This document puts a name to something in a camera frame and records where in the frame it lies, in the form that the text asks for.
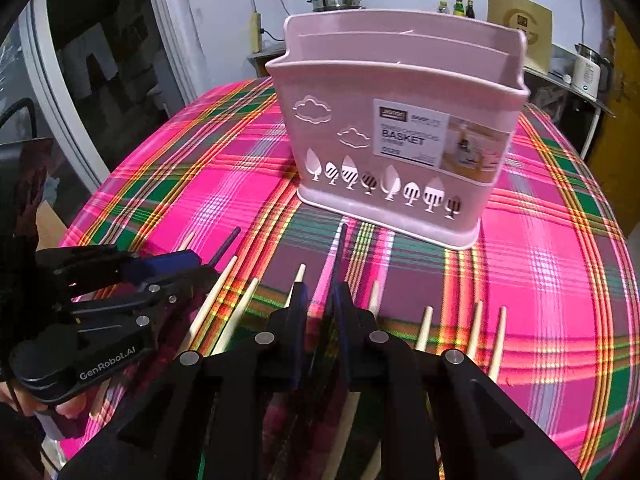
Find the person's left hand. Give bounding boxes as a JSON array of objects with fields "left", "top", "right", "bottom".
[{"left": 0, "top": 382, "right": 87, "bottom": 419}]

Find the green sauce bottle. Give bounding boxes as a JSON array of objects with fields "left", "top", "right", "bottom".
[{"left": 454, "top": 0, "right": 465, "bottom": 16}]

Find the pink plaid tablecloth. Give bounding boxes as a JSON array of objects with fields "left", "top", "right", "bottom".
[{"left": 64, "top": 79, "right": 639, "bottom": 479}]

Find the wooden chopstick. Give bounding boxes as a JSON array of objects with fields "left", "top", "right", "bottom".
[
  {"left": 487, "top": 306, "right": 508, "bottom": 382},
  {"left": 176, "top": 255, "right": 239, "bottom": 356},
  {"left": 414, "top": 306, "right": 434, "bottom": 352},
  {"left": 466, "top": 300, "right": 483, "bottom": 361},
  {"left": 210, "top": 278, "right": 259, "bottom": 356},
  {"left": 178, "top": 232, "right": 194, "bottom": 252},
  {"left": 283, "top": 262, "right": 307, "bottom": 309}
]

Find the cardboard box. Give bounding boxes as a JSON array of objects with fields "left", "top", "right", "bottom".
[{"left": 487, "top": 0, "right": 553, "bottom": 73}]

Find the white electric kettle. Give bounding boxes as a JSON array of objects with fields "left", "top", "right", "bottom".
[{"left": 572, "top": 44, "right": 613, "bottom": 101}]

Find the pink chopstick basket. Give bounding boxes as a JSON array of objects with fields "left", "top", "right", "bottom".
[{"left": 267, "top": 9, "right": 529, "bottom": 249}]

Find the yellow wooden door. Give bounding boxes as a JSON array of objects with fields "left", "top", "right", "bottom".
[{"left": 588, "top": 13, "right": 640, "bottom": 235}]

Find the side counter table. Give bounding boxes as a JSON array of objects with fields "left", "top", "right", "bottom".
[{"left": 247, "top": 42, "right": 286, "bottom": 78}]

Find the dark sauce bottle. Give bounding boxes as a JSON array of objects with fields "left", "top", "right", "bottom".
[{"left": 465, "top": 0, "right": 475, "bottom": 18}]

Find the stainless steel steamer pot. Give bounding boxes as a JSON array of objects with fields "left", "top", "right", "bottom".
[{"left": 308, "top": 0, "right": 363, "bottom": 12}]

